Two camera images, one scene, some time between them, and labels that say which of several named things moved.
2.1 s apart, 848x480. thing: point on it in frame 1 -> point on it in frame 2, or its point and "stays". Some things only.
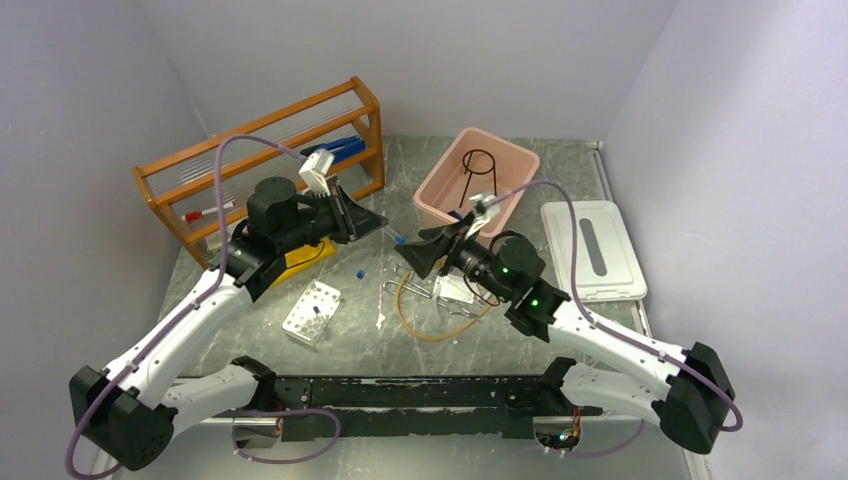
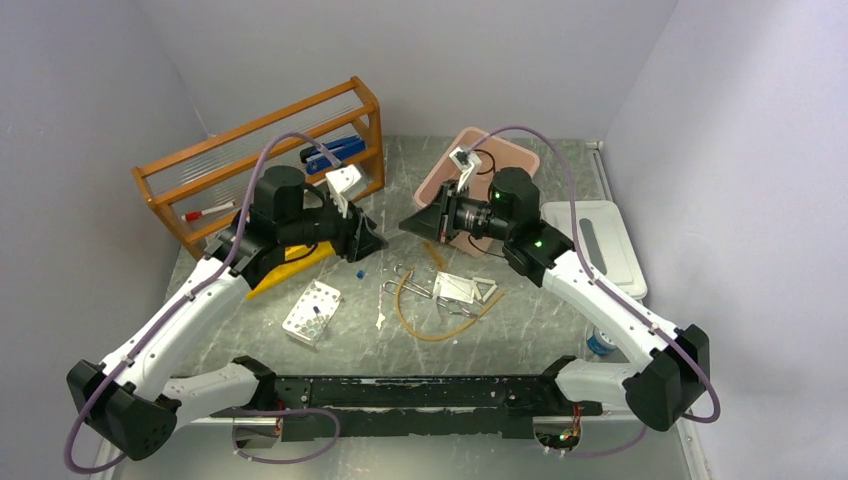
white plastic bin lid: x=608 y=265 stays
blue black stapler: x=339 y=148 stays
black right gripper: x=446 y=240 -> x=437 y=221
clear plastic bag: x=453 y=286 stays
